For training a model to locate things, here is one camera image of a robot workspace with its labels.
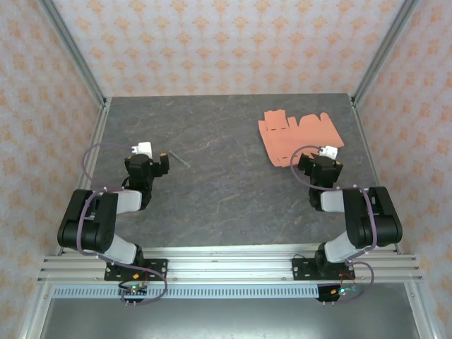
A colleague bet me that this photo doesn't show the small grey-green strip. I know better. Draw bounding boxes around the small grey-green strip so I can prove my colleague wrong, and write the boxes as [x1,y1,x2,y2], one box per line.
[168,150,191,168]

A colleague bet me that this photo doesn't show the slotted grey cable duct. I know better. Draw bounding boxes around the slotted grey cable duct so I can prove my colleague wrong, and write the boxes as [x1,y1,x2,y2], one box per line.
[52,285,321,299]

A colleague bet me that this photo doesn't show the aluminium table edge rail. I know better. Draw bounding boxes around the aluminium table edge rail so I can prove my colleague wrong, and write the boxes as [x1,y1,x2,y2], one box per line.
[56,242,403,256]

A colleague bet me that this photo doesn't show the aluminium table side rail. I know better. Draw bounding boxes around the aluminium table side rail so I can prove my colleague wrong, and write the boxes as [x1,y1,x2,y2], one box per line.
[349,95,404,256]
[54,97,113,256]

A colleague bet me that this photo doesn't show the orange paper box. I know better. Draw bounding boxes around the orange paper box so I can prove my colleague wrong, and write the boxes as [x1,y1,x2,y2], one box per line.
[257,109,345,170]

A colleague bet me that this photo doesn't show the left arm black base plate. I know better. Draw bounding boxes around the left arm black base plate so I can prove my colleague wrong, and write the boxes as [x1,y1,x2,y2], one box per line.
[104,258,169,282]

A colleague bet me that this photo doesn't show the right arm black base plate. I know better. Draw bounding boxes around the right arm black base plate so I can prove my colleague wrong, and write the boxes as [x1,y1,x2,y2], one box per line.
[292,256,355,282]

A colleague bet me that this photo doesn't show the aluminium frame post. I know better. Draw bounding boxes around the aluminium frame post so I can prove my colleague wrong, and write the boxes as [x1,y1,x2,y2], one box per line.
[352,0,421,107]
[37,0,108,107]

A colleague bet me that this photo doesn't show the aluminium frame leg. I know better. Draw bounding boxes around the aluminium frame leg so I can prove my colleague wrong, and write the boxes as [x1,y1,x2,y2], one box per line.
[404,282,439,339]
[17,282,54,339]

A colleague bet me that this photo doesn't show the wide aluminium mounting rail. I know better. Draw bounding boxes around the wide aluminium mounting rail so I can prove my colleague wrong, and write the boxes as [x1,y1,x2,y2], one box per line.
[37,254,424,284]

